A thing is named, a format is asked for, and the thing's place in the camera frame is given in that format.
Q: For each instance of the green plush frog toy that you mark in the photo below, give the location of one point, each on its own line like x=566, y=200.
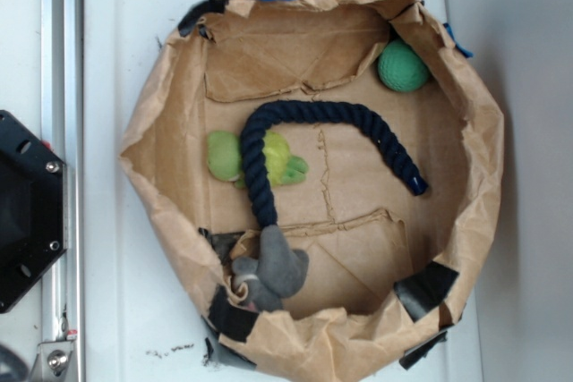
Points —
x=225, y=162

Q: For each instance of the brown paper bag bin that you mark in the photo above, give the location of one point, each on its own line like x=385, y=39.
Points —
x=396, y=180

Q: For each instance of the grey plush elephant toy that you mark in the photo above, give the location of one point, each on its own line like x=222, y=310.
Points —
x=278, y=273

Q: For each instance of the black tape lower left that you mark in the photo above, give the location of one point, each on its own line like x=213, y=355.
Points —
x=229, y=320

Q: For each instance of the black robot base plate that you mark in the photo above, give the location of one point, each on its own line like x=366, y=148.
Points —
x=32, y=210

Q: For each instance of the black tape lower right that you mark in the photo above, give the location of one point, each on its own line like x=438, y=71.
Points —
x=425, y=290

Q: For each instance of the metal corner bracket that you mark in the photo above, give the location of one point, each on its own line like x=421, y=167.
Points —
x=53, y=361

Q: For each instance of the green textured ball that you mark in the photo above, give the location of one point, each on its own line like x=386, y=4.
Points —
x=400, y=68

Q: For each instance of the aluminium frame rail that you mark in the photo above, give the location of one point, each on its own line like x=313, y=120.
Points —
x=61, y=115

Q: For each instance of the black tape upper left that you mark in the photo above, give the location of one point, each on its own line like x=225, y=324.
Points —
x=189, y=21

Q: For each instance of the black tape bottom right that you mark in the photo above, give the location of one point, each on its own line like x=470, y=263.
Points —
x=414, y=355

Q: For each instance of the black tape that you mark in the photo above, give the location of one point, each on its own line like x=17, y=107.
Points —
x=189, y=21
x=229, y=320
x=414, y=355
x=425, y=290

